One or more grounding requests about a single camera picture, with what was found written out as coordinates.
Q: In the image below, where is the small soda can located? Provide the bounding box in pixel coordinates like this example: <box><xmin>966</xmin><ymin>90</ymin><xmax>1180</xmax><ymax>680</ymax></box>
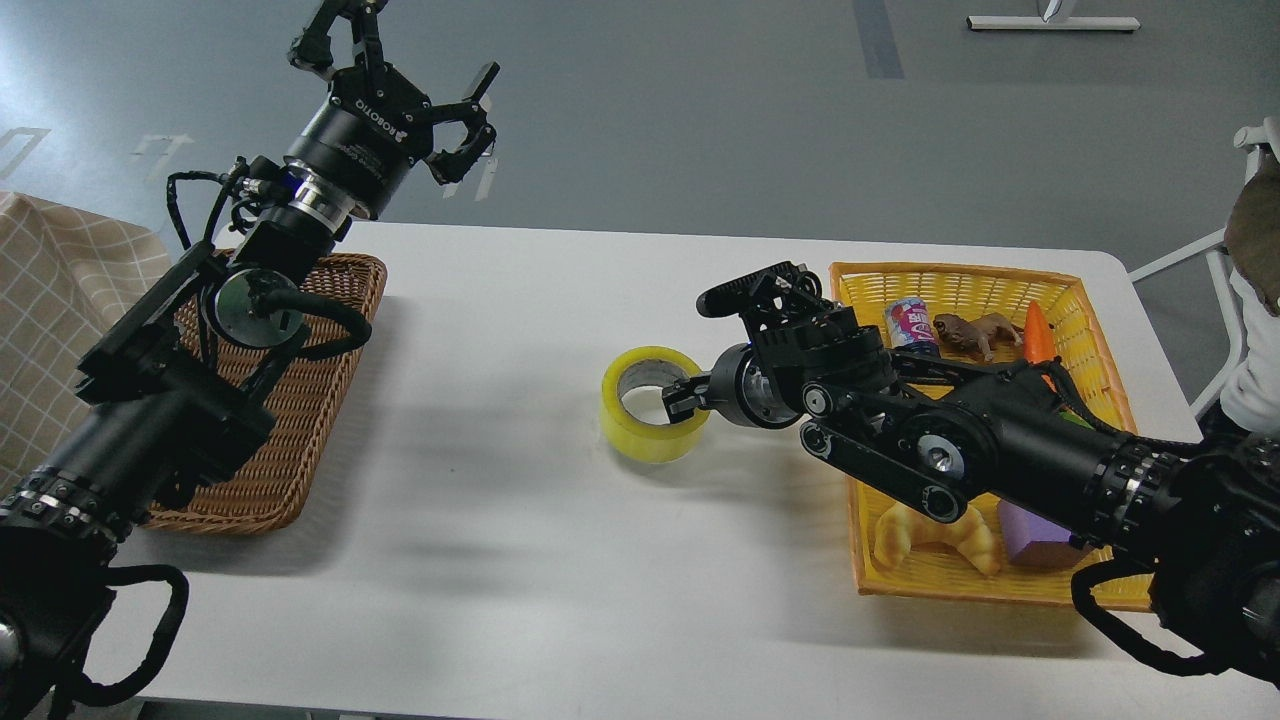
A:
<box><xmin>883</xmin><ymin>296</ymin><xmax>941</xmax><ymax>357</ymax></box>

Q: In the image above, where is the brown wicker basket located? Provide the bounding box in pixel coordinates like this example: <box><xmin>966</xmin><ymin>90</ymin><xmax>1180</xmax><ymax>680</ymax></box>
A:
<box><xmin>145</xmin><ymin>252</ymin><xmax>388</xmax><ymax>536</ymax></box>

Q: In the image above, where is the beige checkered cloth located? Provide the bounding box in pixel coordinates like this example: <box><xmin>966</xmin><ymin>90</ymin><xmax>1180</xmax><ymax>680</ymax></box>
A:
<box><xmin>1</xmin><ymin>191</ymin><xmax>172</xmax><ymax>491</ymax></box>

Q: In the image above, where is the toy croissant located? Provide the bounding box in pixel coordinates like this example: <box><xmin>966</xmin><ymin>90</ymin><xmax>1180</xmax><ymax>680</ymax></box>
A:
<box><xmin>872</xmin><ymin>503</ymin><xmax>1002</xmax><ymax>577</ymax></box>

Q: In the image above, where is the white stand base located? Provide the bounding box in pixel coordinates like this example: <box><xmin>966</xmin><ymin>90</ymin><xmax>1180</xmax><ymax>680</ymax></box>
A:
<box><xmin>966</xmin><ymin>15</ymin><xmax>1142</xmax><ymax>33</ymax></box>

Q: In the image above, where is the yellow tape roll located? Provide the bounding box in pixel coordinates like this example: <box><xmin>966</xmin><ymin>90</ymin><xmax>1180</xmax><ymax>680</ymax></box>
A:
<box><xmin>598</xmin><ymin>345</ymin><xmax>710</xmax><ymax>464</ymax></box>

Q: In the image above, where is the yellow plastic basket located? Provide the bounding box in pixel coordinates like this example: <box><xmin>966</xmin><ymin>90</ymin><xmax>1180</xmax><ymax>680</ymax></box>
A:
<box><xmin>829</xmin><ymin>263</ymin><xmax>1138</xmax><ymax>607</ymax></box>

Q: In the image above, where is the person in white clothes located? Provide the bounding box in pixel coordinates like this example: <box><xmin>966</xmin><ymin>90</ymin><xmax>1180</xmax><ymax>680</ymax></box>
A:
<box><xmin>1199</xmin><ymin>152</ymin><xmax>1279</xmax><ymax>443</ymax></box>

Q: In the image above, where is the orange toy carrot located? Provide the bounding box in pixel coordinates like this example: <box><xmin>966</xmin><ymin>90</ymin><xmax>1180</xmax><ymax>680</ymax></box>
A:
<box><xmin>1023</xmin><ymin>301</ymin><xmax>1060</xmax><ymax>365</ymax></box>

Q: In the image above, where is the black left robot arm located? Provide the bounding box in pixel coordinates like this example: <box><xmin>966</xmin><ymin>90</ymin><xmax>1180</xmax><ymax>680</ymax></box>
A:
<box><xmin>3</xmin><ymin>1</ymin><xmax>500</xmax><ymax>719</ymax></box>

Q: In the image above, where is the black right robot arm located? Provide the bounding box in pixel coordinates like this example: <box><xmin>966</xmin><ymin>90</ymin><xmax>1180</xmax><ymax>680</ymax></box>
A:
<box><xmin>662</xmin><ymin>263</ymin><xmax>1279</xmax><ymax>684</ymax></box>

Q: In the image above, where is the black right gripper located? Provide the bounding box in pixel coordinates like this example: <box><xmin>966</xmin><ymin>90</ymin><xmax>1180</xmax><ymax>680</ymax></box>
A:
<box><xmin>660</xmin><ymin>345</ymin><xmax>801</xmax><ymax>430</ymax></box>

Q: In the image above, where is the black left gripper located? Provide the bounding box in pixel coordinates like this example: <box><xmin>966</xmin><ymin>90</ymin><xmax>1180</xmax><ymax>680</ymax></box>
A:
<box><xmin>284</xmin><ymin>0</ymin><xmax>500</xmax><ymax>222</ymax></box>

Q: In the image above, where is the purple block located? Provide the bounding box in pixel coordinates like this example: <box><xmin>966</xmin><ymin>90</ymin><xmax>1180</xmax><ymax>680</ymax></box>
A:
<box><xmin>997</xmin><ymin>500</ymin><xmax>1093</xmax><ymax>571</ymax></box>

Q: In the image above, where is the brown toy animal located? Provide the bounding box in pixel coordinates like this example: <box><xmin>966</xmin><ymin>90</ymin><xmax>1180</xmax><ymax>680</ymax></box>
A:
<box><xmin>932</xmin><ymin>313</ymin><xmax>1024</xmax><ymax>364</ymax></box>

